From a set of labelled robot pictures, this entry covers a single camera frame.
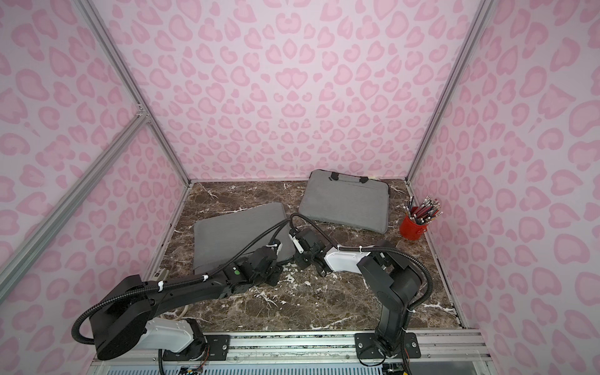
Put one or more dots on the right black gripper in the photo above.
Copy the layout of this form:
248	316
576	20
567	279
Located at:
304	255

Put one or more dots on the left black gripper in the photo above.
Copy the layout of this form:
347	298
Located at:
271	270

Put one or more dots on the grey laptop bag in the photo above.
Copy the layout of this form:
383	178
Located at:
353	201
219	238

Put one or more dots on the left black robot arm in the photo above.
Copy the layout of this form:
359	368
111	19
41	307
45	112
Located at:
128	317

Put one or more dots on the red pen cup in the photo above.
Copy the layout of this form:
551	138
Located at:
411	230

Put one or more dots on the grey power strip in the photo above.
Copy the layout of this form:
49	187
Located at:
160	275

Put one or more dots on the pens bundle in cup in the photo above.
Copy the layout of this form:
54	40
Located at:
422	213

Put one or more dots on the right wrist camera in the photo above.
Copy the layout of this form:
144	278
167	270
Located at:
299	248

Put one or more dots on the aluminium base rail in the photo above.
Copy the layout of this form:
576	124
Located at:
321	352

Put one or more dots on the aluminium frame brace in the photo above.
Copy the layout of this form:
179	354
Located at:
31	249

